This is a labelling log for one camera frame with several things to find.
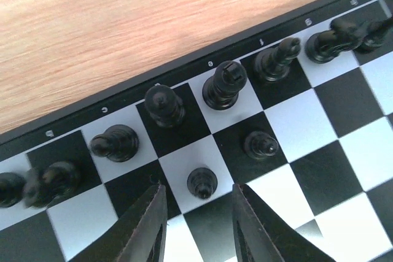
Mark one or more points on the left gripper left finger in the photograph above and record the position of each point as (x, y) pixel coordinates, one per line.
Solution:
(138, 235)

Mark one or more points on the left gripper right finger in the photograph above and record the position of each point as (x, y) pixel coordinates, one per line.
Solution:
(260, 234)

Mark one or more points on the black bishop piece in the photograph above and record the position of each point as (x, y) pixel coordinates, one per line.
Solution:
(119, 143)

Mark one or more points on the black knight piece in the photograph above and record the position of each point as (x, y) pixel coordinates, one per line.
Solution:
(43, 186)

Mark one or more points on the black king piece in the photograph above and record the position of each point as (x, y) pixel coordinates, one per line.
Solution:
(164, 106)

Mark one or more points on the black rook piece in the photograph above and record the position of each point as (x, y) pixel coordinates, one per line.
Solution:
(11, 188)

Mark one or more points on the black queen piece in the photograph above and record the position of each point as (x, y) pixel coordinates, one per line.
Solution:
(221, 91)

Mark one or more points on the black and white chessboard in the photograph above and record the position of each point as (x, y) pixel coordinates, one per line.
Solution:
(331, 179)

